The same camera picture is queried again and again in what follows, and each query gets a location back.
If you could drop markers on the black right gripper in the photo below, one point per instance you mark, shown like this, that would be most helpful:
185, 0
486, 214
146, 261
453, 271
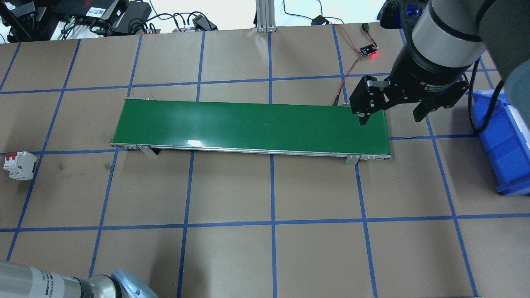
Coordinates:
422, 75

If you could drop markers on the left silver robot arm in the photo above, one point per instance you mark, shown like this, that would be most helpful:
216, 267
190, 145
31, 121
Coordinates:
20, 281

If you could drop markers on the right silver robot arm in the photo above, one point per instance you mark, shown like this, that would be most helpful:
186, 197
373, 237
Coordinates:
444, 38

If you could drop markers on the small sensor board red LED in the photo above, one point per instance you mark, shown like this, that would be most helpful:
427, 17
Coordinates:
368, 50

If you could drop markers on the green conveyor belt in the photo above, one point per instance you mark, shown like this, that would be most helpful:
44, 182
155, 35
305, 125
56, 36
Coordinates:
282, 129

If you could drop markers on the blue plastic bin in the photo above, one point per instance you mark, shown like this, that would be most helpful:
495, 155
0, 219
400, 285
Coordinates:
506, 144

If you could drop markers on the white red circuit breaker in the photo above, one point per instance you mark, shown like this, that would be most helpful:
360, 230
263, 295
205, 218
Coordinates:
20, 165

